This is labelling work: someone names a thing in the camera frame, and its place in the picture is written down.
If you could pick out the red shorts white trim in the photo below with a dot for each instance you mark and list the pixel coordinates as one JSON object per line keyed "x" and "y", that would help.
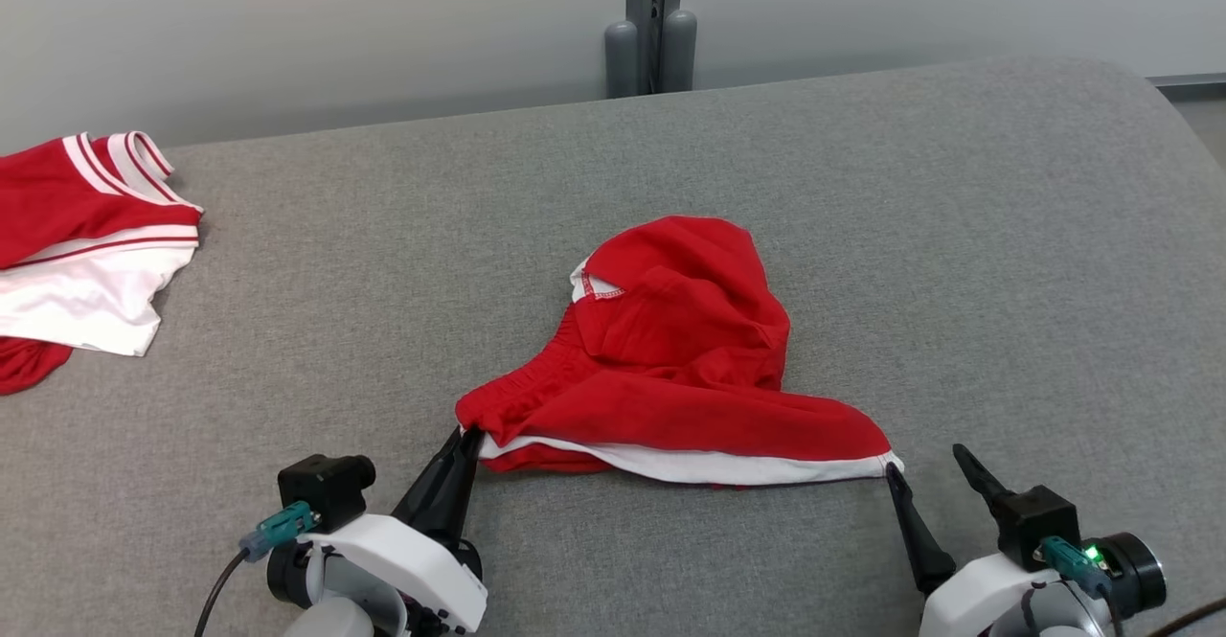
{"x": 670, "y": 359}

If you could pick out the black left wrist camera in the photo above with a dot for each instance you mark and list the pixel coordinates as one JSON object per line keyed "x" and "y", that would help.
{"x": 326, "y": 489}

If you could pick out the red basketball jersey number 23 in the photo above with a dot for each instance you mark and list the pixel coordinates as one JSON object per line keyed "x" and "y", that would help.
{"x": 67, "y": 263}

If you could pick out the grey metal partition post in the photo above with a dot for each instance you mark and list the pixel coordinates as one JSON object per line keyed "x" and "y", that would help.
{"x": 654, "y": 5}

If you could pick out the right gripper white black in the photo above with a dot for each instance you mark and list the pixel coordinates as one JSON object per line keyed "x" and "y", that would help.
{"x": 977, "y": 594}

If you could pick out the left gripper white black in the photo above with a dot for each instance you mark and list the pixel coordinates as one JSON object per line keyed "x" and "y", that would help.
{"x": 421, "y": 560}

